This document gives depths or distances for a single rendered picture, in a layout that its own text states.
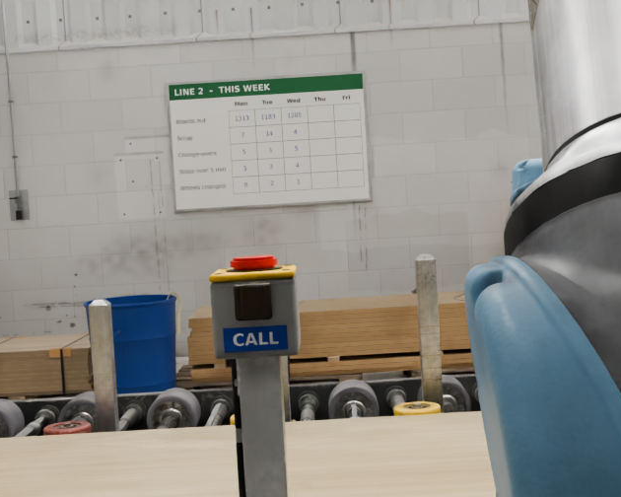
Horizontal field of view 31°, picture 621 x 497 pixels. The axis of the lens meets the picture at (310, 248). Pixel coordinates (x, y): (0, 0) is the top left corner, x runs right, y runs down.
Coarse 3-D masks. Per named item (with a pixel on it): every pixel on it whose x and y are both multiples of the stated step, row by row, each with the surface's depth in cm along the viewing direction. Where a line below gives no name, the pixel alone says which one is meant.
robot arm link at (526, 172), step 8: (528, 160) 84; (536, 160) 82; (520, 168) 84; (528, 168) 82; (536, 168) 82; (512, 176) 85; (520, 176) 83; (528, 176) 82; (536, 176) 82; (512, 184) 85; (520, 184) 83; (528, 184) 82; (512, 192) 85; (520, 192) 83; (512, 200) 84
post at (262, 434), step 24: (240, 360) 93; (264, 360) 93; (240, 384) 93; (264, 384) 93; (240, 408) 94; (264, 408) 93; (240, 432) 94; (264, 432) 93; (240, 456) 95; (264, 456) 93; (240, 480) 95; (264, 480) 93; (288, 480) 96
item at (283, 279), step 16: (224, 272) 93; (240, 272) 92; (256, 272) 91; (272, 272) 90; (288, 272) 90; (224, 288) 91; (272, 288) 90; (288, 288) 90; (224, 304) 91; (272, 304) 91; (288, 304) 91; (224, 320) 91; (240, 320) 91; (256, 320) 91; (272, 320) 91; (288, 320) 91; (288, 336) 91; (224, 352) 91; (240, 352) 91; (256, 352) 91; (272, 352) 91; (288, 352) 91
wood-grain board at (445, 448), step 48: (144, 432) 184; (192, 432) 182; (288, 432) 178; (336, 432) 176; (384, 432) 174; (432, 432) 172; (480, 432) 170; (0, 480) 157; (48, 480) 156; (96, 480) 154; (144, 480) 153; (192, 480) 151; (336, 480) 147; (384, 480) 145; (432, 480) 144; (480, 480) 143
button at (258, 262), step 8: (240, 256) 95; (248, 256) 94; (256, 256) 94; (264, 256) 93; (272, 256) 93; (232, 264) 93; (240, 264) 92; (248, 264) 92; (256, 264) 92; (264, 264) 92; (272, 264) 93
